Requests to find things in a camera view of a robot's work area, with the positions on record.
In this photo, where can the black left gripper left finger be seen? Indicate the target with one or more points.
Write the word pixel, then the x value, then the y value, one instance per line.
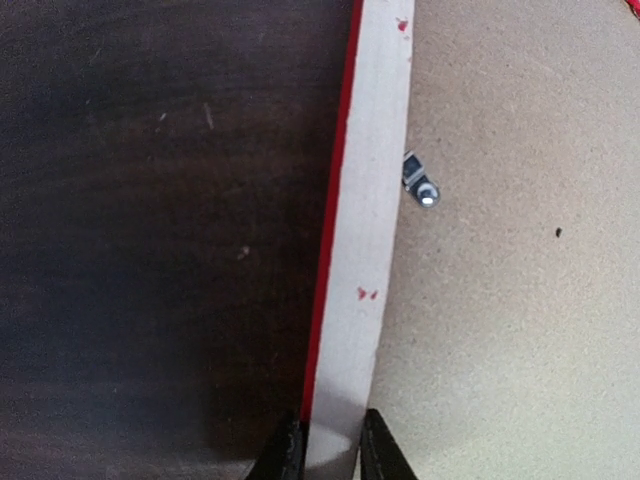
pixel 282 457

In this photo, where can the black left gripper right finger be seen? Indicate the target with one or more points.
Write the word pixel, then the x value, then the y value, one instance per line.
pixel 380 456

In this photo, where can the red picture frame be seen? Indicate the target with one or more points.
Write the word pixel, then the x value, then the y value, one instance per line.
pixel 358 235

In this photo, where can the brown frame backing board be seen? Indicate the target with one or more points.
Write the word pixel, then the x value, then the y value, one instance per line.
pixel 510 348

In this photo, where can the metal frame retaining clip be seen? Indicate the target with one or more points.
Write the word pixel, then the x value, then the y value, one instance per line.
pixel 416 182

